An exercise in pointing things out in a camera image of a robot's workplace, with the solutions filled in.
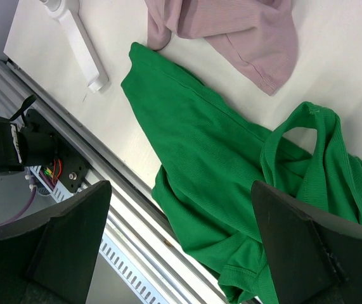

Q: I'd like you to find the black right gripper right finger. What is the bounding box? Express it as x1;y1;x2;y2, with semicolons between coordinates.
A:
252;181;362;303

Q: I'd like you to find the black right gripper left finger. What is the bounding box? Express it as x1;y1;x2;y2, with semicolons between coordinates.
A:
0;180;112;303

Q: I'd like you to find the green tank top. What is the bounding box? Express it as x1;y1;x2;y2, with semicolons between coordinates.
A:
121;42;362;303

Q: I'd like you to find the mauve pink tank top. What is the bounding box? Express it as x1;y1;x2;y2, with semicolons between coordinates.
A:
145;1;299;96

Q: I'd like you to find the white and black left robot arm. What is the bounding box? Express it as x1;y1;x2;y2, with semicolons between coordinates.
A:
0;95;58;175

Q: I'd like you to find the metal clothes rack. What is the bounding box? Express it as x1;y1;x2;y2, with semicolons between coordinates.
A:
41;0;108;92

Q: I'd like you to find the purple floor cable left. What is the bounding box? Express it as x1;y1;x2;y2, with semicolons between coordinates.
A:
0;186;39;229

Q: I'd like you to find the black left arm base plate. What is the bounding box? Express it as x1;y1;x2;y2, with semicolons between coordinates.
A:
27;109;89;194

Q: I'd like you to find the white slotted cable duct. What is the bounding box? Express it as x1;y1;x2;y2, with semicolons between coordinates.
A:
30;166;172;304

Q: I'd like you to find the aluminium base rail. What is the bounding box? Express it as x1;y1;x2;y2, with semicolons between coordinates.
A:
0;56;261;304

